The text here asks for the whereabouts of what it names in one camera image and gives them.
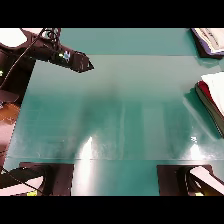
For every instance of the dark blue garment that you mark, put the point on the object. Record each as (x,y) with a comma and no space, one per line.
(203,51)

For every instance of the pale striped garment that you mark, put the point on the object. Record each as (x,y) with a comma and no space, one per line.
(211,38)

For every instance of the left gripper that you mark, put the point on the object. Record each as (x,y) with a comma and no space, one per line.
(80,62)

